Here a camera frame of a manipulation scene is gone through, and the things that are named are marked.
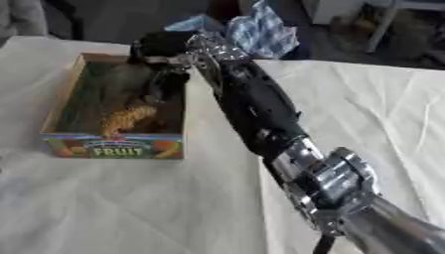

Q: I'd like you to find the yellow toy corn cob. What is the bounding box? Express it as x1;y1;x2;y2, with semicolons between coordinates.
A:
98;104;160;137

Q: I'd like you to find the blue white checked cloth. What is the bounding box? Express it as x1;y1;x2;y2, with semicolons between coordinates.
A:
163;0;303;60

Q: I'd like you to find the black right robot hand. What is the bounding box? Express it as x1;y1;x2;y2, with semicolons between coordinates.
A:
125;30;195;105

